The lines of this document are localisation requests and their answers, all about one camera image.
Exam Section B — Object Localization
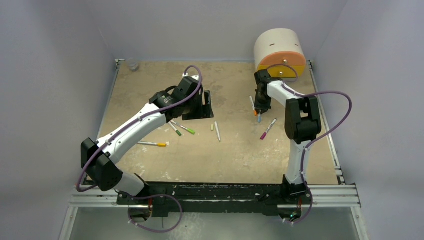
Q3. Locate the dark green cap marker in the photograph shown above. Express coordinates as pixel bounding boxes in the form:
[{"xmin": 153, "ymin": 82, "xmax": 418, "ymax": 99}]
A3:
[{"xmin": 168, "ymin": 121, "xmax": 182, "ymax": 137}]

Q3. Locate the clear plastic cup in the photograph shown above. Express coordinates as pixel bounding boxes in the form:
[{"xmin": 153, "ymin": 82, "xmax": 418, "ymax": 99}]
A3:
[{"xmin": 125, "ymin": 58, "xmax": 139, "ymax": 72}]

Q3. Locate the round three-drawer cabinet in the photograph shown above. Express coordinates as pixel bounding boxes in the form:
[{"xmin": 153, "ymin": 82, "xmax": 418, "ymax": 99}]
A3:
[{"xmin": 253, "ymin": 28, "xmax": 306, "ymax": 83}]

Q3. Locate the light green cap marker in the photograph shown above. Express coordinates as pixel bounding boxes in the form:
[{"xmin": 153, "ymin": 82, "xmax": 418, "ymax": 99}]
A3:
[{"xmin": 171, "ymin": 120, "xmax": 196, "ymax": 135}]

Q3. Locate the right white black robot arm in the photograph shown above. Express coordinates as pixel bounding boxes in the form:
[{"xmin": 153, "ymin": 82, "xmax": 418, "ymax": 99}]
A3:
[{"xmin": 254, "ymin": 69, "xmax": 322, "ymax": 204}]

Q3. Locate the pale yellow cap marker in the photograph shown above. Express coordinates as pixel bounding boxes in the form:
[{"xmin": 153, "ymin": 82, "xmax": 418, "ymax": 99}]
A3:
[{"xmin": 214, "ymin": 121, "xmax": 222, "ymax": 142}]

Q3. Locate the magenta cap marker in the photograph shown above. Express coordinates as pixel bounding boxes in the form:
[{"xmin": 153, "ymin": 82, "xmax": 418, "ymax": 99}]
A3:
[{"xmin": 260, "ymin": 118, "xmax": 278, "ymax": 140}]

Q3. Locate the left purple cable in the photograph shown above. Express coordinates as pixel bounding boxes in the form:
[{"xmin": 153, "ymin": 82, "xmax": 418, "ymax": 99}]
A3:
[{"xmin": 76, "ymin": 65, "xmax": 204, "ymax": 233}]

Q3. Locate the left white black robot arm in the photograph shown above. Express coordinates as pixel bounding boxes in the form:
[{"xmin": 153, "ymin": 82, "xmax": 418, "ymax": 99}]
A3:
[{"xmin": 80, "ymin": 75, "xmax": 214, "ymax": 205}]

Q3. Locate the purple cable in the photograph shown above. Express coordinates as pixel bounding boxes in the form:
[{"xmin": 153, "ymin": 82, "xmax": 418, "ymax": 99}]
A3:
[
  {"xmin": 264, "ymin": 63, "xmax": 353, "ymax": 226},
  {"xmin": 76, "ymin": 65, "xmax": 204, "ymax": 233}
]

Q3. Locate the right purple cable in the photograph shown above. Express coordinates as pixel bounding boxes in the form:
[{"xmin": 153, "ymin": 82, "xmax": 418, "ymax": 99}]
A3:
[{"xmin": 264, "ymin": 63, "xmax": 353, "ymax": 226}]

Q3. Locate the orange cap marker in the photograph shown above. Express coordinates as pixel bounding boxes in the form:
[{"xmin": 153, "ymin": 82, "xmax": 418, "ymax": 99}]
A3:
[{"xmin": 249, "ymin": 95, "xmax": 258, "ymax": 117}]

